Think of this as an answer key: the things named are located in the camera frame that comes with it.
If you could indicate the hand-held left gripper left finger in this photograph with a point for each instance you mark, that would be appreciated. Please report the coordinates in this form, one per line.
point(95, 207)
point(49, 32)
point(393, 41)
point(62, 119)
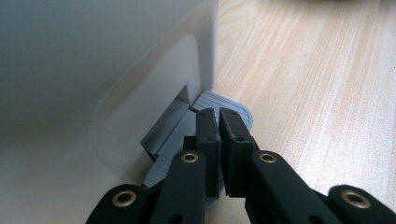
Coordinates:
point(208, 146)

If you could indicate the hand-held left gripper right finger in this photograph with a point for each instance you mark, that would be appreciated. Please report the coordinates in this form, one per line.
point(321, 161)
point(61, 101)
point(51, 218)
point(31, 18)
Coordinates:
point(236, 149)

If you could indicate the white grey pedal bin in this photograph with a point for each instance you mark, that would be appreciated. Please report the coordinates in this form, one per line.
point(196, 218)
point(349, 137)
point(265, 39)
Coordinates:
point(93, 68)

